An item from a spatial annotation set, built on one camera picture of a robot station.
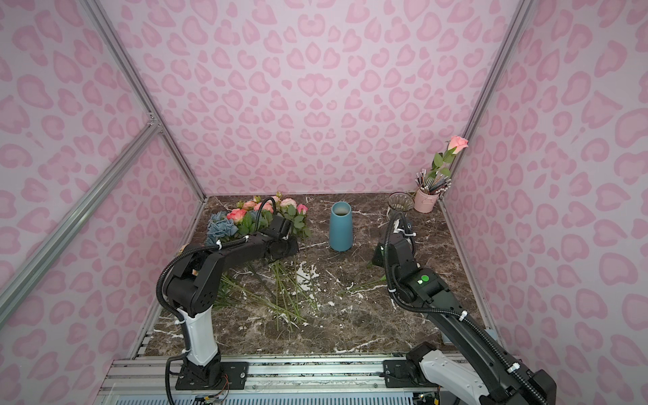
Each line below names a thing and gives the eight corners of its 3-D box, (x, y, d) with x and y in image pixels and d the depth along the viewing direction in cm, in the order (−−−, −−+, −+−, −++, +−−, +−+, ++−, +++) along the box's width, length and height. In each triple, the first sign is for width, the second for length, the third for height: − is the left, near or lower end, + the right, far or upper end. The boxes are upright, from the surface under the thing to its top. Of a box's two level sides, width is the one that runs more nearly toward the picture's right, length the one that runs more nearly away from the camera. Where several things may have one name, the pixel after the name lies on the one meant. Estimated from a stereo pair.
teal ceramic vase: (330, 251, 103) (329, 218, 86) (330, 236, 108) (329, 202, 91) (349, 251, 103) (352, 218, 86) (348, 236, 108) (351, 202, 91)
